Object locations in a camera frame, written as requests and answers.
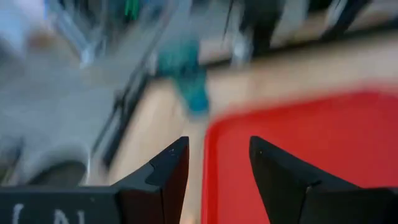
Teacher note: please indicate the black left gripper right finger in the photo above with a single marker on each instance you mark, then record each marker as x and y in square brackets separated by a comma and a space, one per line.
[286, 193]

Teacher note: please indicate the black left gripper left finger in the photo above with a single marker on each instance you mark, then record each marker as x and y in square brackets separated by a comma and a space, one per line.
[168, 186]

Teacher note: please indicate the blue faceted plastic cup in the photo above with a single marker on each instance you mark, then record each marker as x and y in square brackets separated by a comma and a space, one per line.
[186, 77]

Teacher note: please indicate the red plastic tray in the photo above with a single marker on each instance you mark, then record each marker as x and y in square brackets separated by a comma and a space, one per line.
[311, 137]

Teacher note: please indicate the black metal table frame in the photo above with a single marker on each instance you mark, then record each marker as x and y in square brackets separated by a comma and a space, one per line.
[113, 146]

